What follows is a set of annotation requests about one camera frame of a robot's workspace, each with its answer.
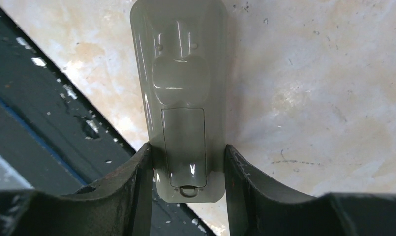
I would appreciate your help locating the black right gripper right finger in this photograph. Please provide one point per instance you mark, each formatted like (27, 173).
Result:
(259, 205)

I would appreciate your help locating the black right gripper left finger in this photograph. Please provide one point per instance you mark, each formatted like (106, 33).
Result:
(119, 204)

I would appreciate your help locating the white remote control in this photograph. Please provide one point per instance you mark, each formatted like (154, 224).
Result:
(181, 48)

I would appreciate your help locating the grey battery compartment cover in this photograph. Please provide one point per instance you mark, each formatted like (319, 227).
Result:
(184, 136)

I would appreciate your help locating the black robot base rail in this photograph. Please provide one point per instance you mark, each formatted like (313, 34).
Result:
(56, 140)

